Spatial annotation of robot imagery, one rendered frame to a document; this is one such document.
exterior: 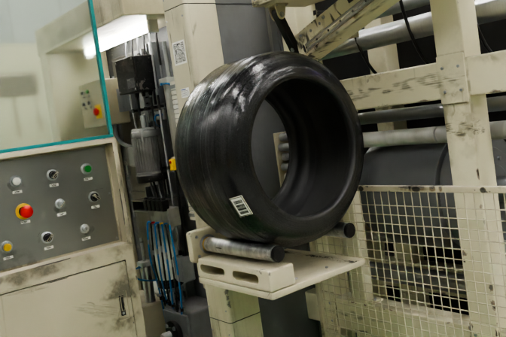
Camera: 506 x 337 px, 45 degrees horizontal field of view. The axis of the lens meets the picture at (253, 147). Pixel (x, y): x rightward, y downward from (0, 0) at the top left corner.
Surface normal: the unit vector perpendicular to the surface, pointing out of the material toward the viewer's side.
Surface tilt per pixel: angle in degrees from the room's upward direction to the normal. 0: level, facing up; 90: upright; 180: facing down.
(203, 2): 90
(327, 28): 90
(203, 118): 65
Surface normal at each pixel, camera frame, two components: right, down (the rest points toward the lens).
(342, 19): -0.78, 0.15
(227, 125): -0.17, -0.19
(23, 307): 0.61, -0.04
